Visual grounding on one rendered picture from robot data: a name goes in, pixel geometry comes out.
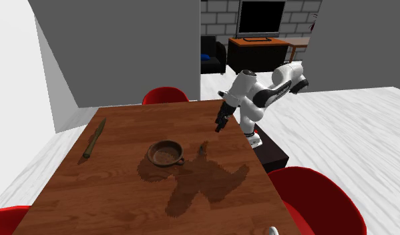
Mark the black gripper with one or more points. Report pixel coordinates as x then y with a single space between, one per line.
226 112

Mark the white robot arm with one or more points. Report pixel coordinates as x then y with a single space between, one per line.
248 86

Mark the small dark brown utensil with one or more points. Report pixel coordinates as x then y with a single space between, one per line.
201 150

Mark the black armchair with blue cushion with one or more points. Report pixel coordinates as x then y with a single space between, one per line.
212 57

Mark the dark robot stand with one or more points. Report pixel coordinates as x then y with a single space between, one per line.
271 154

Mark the dark cabinet with orange top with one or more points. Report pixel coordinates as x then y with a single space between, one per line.
256 57

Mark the red chair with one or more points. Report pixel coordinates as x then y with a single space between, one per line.
320 201
6 221
165 95

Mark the light wooden side table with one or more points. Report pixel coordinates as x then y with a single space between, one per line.
299 42

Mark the black flat screen television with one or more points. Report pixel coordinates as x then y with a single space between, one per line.
261 16

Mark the red plant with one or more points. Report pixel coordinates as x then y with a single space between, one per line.
314 23

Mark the white cup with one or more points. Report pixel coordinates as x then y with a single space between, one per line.
274 231

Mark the brown wooden table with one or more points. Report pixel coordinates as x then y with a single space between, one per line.
121 195

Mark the olive green stick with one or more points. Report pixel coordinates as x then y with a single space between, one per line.
94 140

